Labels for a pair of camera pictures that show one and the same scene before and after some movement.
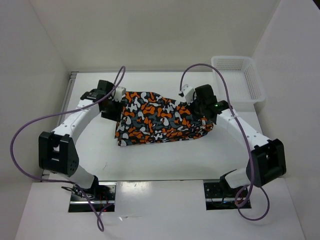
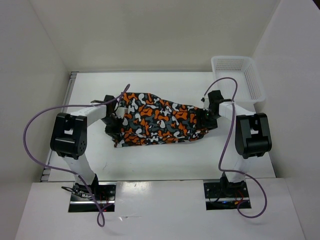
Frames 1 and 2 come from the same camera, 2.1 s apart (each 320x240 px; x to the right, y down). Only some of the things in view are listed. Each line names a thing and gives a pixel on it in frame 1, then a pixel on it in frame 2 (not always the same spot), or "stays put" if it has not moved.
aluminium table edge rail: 71,79 stays put
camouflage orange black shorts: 149,118 stays put
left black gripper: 117,115 to 115,132
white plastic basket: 243,85 stays put
